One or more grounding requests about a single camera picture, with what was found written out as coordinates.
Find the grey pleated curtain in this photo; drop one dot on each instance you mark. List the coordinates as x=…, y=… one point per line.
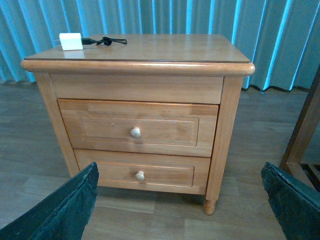
x=281, y=37

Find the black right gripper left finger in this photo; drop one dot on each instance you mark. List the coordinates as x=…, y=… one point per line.
x=63, y=215

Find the wooden drawer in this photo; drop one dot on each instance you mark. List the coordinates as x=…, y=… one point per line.
x=140, y=127
x=149, y=172

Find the wooden nightstand cabinet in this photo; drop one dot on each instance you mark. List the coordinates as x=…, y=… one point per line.
x=204, y=69

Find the white charger adapter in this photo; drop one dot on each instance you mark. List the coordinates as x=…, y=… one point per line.
x=69, y=41

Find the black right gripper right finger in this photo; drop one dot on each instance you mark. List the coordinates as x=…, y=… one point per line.
x=295, y=205

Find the dark wooden furniture frame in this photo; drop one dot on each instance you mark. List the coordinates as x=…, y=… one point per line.
x=302, y=134

